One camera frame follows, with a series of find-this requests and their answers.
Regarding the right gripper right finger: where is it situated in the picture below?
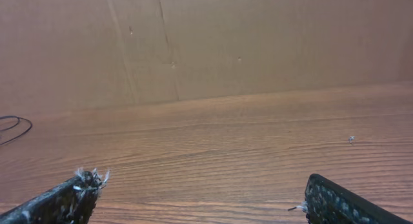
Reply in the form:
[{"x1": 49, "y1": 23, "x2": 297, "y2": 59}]
[{"x1": 289, "y1": 174, "x2": 412, "y2": 224}]

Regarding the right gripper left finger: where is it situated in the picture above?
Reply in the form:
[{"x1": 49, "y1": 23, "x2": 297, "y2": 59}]
[{"x1": 1, "y1": 168, "x2": 110, "y2": 224}]

